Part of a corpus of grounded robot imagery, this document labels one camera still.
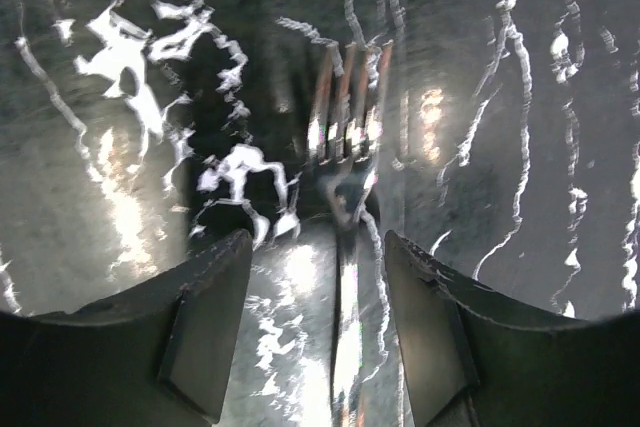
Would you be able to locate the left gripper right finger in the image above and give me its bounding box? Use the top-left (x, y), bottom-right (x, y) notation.
top-left (385, 232), bottom-right (639, 426)

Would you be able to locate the silver metal fork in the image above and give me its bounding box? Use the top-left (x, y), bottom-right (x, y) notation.
top-left (307, 41), bottom-right (394, 426)

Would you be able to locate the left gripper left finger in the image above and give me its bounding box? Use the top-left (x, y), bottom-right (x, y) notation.
top-left (1, 230), bottom-right (252, 426)

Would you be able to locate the black marble pattern mat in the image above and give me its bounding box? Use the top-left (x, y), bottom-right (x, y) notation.
top-left (1, 0), bottom-right (639, 426)

